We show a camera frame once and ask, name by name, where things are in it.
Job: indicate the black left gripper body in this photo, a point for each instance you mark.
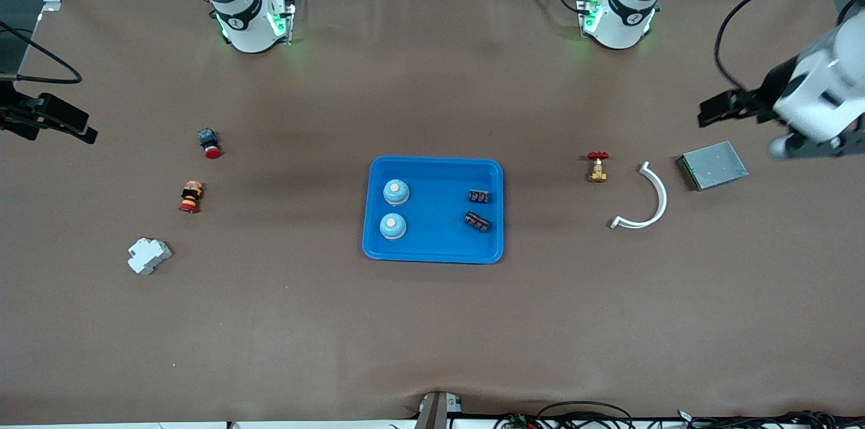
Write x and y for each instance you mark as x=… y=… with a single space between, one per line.
x=772 y=92

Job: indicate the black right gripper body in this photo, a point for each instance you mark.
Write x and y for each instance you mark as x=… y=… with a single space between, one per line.
x=15 y=114

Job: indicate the black capacitor block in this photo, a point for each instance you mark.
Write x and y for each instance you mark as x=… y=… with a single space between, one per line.
x=477 y=221
x=479 y=196

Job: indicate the light blue desk bell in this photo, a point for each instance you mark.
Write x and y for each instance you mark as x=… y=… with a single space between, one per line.
x=396 y=192
x=392 y=225

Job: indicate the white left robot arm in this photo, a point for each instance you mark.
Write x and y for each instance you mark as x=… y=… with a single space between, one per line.
x=625 y=17

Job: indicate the grey metal box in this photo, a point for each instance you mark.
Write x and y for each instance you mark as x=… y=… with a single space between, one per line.
x=715 y=165

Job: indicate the white curved plastic strip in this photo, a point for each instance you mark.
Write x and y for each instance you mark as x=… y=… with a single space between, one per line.
x=663 y=199

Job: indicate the orange red push button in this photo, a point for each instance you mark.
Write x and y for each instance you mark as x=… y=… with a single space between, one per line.
x=191 y=197

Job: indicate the black red push button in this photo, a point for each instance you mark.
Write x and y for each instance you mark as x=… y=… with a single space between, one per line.
x=210 y=144

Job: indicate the white circuit breaker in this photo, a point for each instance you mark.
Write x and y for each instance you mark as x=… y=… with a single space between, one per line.
x=149 y=256

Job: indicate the blue plastic tray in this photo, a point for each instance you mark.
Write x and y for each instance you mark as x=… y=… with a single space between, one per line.
x=439 y=243

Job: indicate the grey table edge bracket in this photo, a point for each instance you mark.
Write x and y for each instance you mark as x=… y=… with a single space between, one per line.
x=436 y=412

